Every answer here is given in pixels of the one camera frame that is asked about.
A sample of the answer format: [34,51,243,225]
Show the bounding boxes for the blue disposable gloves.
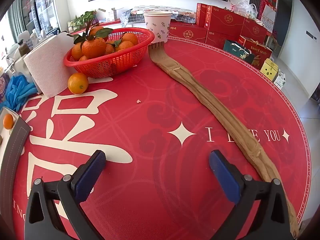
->
[5,75,37,112]

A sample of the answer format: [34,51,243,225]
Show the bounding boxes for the grey box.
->
[0,106,32,180]

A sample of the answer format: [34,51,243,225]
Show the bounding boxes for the floral paper cup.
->
[143,10,173,44]

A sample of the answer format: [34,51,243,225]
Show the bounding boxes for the red carry box with handle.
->
[237,35,273,63]

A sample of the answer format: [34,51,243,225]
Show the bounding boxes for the desk calendar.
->
[261,5,277,32]

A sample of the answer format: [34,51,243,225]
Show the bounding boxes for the small round orange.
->
[68,73,89,95]

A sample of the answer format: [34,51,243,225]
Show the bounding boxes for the red gift box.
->
[196,3,213,27]
[240,19,268,43]
[205,30,242,50]
[204,5,245,37]
[168,22,208,43]

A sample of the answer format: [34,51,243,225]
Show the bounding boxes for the white paper towel roll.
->
[23,32,75,98]

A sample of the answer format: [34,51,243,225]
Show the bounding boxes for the green potted plant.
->
[68,10,98,33]

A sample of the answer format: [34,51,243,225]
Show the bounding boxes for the white and green carton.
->
[274,70,287,88]

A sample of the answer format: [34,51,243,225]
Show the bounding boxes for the pile of oranges with leaves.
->
[71,17,139,62]

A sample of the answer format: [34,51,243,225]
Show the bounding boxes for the wooden back scratcher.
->
[148,42,299,238]

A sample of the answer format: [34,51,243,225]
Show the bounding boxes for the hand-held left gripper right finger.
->
[209,149,294,240]

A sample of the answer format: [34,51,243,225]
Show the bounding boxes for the red printed tablecloth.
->
[0,36,317,240]

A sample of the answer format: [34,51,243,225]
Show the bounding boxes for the clear plastic gift wrap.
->
[229,0,258,19]

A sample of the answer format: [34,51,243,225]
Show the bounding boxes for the mandarin with stem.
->
[3,113,14,130]

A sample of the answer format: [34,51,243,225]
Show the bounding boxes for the small white boxes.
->
[105,7,120,22]

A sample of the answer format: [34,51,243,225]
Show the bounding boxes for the dark green gift bag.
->
[223,39,255,60]

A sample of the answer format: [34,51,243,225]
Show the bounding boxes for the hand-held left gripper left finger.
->
[24,150,107,240]

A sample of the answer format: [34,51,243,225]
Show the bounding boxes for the red plastic basket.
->
[63,27,155,78]

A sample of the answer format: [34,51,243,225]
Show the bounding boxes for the yellow carton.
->
[260,58,279,79]

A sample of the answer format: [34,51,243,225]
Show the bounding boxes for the brown capped bottle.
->
[18,39,30,55]

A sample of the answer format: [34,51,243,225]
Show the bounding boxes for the checkered cloth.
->
[121,5,197,27]

